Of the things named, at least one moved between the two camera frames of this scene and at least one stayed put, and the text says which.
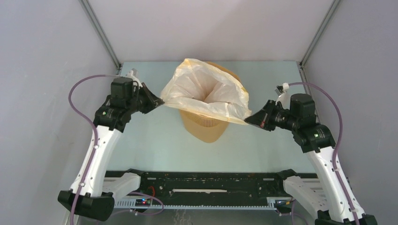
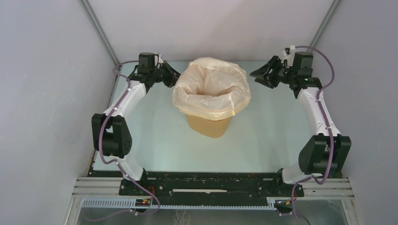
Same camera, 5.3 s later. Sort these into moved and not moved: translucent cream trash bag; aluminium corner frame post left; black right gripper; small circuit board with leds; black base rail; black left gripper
Moved: black left gripper; black right gripper; translucent cream trash bag
Not moved: black base rail; aluminium corner frame post left; small circuit board with leds
